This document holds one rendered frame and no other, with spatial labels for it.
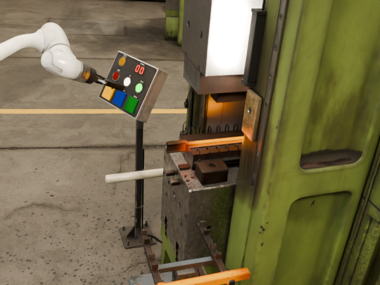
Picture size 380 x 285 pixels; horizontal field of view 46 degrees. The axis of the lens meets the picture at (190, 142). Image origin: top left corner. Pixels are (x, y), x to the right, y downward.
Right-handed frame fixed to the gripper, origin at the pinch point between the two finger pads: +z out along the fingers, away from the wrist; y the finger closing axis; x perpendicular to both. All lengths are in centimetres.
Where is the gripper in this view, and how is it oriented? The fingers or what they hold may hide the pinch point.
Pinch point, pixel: (117, 86)
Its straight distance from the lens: 219.2
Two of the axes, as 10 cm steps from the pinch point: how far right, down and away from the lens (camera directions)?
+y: 6.9, 3.9, -6.1
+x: 4.2, -9.0, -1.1
